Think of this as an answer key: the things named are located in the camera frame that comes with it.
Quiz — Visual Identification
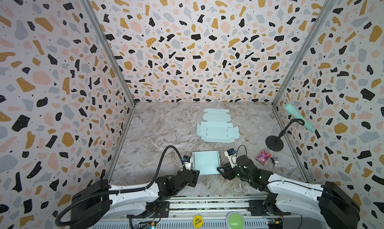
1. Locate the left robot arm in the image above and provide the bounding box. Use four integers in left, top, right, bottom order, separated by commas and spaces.
70, 169, 200, 229

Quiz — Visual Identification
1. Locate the small black white figurine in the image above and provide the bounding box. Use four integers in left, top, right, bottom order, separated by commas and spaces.
272, 158, 281, 168

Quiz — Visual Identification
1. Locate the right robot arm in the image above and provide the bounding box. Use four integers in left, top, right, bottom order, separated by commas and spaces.
217, 155, 360, 229

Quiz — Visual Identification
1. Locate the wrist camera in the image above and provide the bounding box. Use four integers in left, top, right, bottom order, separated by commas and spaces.
225, 148, 237, 168
183, 155, 193, 170

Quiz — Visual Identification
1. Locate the left black corrugated cable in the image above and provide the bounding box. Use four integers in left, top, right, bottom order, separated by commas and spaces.
54, 144, 185, 227

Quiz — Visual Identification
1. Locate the mint green microphone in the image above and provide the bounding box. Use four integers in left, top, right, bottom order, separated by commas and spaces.
283, 103, 316, 133

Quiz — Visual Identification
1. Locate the mint paper box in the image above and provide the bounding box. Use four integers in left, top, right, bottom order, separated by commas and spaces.
192, 151, 221, 176

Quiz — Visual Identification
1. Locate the mint flat box far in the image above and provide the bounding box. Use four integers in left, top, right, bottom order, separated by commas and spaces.
197, 109, 240, 143

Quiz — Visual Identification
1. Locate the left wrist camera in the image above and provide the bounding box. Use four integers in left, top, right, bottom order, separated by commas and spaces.
183, 155, 193, 170

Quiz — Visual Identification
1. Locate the colourful small card box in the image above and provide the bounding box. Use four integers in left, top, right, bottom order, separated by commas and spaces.
256, 150, 272, 165

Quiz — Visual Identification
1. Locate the yellow round sticker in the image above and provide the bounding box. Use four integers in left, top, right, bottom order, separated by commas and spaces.
193, 215, 204, 229

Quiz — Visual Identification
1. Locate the green round button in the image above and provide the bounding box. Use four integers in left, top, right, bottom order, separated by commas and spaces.
226, 212, 245, 229

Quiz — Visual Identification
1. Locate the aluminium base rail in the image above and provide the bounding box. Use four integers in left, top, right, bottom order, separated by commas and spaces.
95, 194, 338, 229

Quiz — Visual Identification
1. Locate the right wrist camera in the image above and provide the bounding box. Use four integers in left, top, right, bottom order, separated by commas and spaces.
225, 148, 237, 168

